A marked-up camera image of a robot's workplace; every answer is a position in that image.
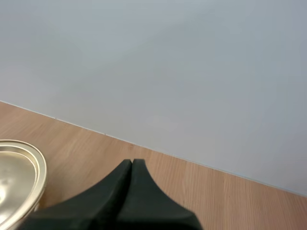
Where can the gold pot lid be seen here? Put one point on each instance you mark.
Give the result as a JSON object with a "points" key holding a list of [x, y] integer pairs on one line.
{"points": [[16, 177]]}

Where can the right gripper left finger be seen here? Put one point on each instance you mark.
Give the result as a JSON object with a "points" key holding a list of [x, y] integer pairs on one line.
{"points": [[96, 203]]}

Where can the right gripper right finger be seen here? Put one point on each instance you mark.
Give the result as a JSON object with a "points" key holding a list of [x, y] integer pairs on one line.
{"points": [[153, 203]]}

